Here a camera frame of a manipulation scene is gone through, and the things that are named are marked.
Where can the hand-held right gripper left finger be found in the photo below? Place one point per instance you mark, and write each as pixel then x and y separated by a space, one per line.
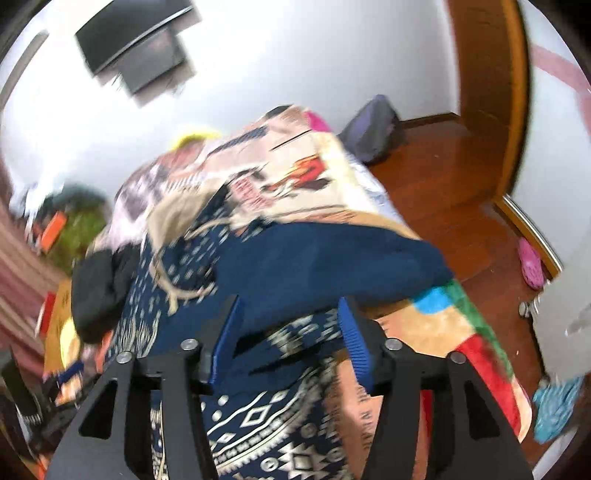
pixel 226 337

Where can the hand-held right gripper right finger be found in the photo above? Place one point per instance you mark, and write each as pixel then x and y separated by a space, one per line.
pixel 353 337

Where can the plain blue garment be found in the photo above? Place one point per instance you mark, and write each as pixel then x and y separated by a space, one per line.
pixel 323 263

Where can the navy patterned cloth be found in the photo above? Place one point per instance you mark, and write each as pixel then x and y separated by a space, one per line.
pixel 258 415

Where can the black garment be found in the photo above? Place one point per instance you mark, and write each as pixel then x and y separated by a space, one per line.
pixel 99 286

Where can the yellow cloth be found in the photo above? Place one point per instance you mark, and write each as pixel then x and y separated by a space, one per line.
pixel 62 332

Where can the printed blanket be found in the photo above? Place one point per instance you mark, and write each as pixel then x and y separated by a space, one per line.
pixel 295 175

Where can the pink slipper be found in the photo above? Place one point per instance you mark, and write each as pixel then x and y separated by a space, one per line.
pixel 530 265

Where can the yellow object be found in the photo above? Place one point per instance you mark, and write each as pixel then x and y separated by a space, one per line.
pixel 194 137

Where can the orange box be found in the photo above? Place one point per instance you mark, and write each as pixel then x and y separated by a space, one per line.
pixel 51 233

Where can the grey purple backpack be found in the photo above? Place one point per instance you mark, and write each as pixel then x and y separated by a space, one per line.
pixel 371 129

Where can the teal cloth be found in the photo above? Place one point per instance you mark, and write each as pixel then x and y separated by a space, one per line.
pixel 556 408

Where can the white cabinet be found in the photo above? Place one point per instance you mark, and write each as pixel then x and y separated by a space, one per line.
pixel 568 314

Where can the pink cloth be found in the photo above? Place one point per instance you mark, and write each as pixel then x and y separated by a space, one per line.
pixel 318 121

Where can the wooden door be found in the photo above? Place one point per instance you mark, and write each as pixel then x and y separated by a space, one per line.
pixel 489 92

